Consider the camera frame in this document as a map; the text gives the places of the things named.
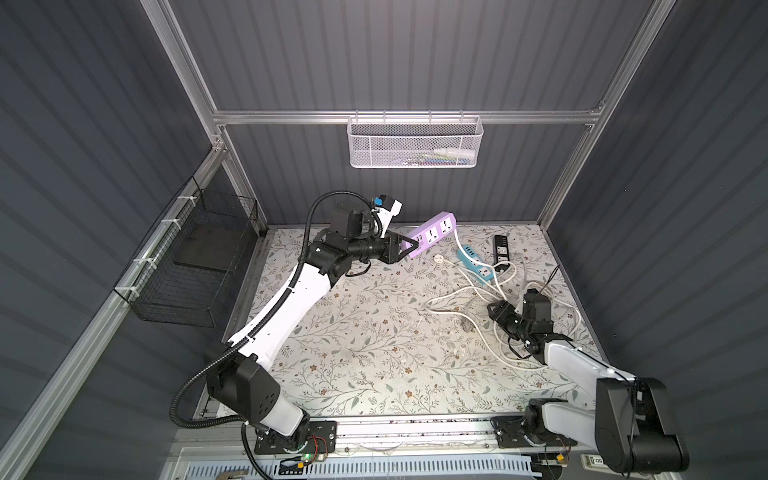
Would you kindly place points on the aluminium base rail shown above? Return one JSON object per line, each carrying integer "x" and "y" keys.
{"x": 360, "y": 435}

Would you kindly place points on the white wire mesh basket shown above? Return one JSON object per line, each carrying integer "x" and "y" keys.
{"x": 414, "y": 141}

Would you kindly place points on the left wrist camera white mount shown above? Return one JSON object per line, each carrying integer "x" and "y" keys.
{"x": 386, "y": 208}

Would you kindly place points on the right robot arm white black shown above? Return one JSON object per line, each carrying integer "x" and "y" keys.
{"x": 632, "y": 426}

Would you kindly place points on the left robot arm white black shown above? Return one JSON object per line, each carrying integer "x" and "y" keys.
{"x": 243, "y": 382}

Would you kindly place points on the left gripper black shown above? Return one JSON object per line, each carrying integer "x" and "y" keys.
{"x": 387, "y": 246}

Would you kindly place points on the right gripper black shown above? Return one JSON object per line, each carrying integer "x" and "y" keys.
{"x": 501, "y": 312}

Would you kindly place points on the black wire basket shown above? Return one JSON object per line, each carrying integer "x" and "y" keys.
{"x": 193, "y": 274}

